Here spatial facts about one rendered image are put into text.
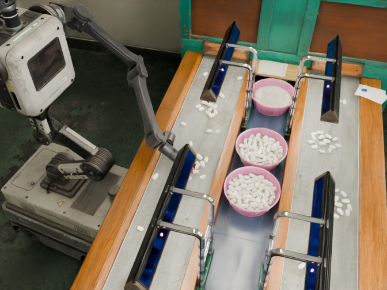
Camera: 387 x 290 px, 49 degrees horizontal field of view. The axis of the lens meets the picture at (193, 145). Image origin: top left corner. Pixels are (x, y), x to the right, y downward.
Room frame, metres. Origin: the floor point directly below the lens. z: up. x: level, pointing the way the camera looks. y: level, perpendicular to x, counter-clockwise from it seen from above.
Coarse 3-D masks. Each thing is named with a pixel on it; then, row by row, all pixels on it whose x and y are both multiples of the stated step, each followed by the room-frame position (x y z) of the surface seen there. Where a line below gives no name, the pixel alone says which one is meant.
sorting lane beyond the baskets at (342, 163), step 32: (320, 96) 1.90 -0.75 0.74; (352, 96) 1.90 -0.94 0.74; (320, 128) 1.63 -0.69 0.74; (352, 128) 1.63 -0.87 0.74; (320, 160) 1.40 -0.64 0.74; (352, 160) 1.40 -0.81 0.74; (352, 192) 1.20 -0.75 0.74; (352, 224) 1.02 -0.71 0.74; (352, 256) 0.87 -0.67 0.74; (288, 288) 0.73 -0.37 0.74; (352, 288) 0.73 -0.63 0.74
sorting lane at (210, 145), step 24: (240, 72) 2.13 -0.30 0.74; (192, 96) 1.91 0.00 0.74; (192, 120) 1.70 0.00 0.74; (216, 120) 1.70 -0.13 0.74; (216, 144) 1.52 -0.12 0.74; (168, 168) 1.36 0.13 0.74; (216, 168) 1.36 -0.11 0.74; (144, 216) 1.07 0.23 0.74; (192, 216) 1.07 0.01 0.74; (168, 240) 0.95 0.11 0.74; (192, 240) 0.95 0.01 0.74; (120, 264) 0.84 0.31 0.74; (168, 264) 0.84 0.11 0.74; (120, 288) 0.73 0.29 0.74; (168, 288) 0.73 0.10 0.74
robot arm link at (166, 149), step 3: (168, 141) 1.41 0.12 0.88; (162, 144) 1.38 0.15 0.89; (165, 144) 1.37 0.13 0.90; (168, 144) 1.38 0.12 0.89; (171, 144) 1.41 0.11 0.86; (162, 147) 1.36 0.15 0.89; (165, 147) 1.36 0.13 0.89; (168, 147) 1.36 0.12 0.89; (171, 147) 1.37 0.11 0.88; (159, 150) 1.36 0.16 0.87; (162, 150) 1.35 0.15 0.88; (165, 150) 1.35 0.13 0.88; (168, 150) 1.35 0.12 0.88; (171, 150) 1.36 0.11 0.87; (162, 153) 1.35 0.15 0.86; (165, 153) 1.35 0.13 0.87; (168, 153) 1.35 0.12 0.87
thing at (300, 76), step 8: (304, 56) 1.77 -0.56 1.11; (312, 56) 1.76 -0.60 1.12; (320, 56) 1.76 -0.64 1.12; (304, 72) 1.63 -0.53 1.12; (296, 80) 1.77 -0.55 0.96; (328, 80) 1.58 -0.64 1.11; (336, 80) 1.58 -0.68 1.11; (296, 88) 1.62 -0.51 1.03; (296, 96) 1.62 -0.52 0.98; (288, 112) 1.79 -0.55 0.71; (288, 120) 1.63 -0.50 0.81; (288, 128) 1.61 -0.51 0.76; (288, 136) 1.60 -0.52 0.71
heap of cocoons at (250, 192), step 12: (240, 180) 1.28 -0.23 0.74; (252, 180) 1.27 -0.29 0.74; (264, 180) 1.27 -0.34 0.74; (228, 192) 1.20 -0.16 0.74; (240, 192) 1.20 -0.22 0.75; (252, 192) 1.21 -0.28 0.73; (264, 192) 1.22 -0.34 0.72; (240, 204) 1.13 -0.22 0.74; (252, 204) 1.13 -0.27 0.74; (264, 204) 1.14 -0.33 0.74
